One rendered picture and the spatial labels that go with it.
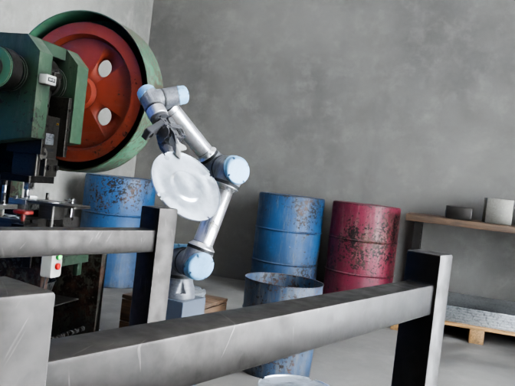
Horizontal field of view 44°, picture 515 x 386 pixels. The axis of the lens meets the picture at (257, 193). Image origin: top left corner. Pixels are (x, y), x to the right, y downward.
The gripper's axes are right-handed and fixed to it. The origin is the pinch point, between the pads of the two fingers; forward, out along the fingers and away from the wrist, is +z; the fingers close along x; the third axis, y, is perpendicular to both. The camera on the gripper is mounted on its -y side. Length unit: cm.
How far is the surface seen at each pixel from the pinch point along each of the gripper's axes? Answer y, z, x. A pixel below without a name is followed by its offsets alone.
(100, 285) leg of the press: 31, -10, 102
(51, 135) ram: 3, -67, 60
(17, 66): -24, -76, 33
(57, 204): 0, -34, 71
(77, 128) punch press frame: 17, -71, 58
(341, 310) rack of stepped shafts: -122, 116, -100
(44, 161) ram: -2, -54, 66
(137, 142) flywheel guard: 46, -62, 53
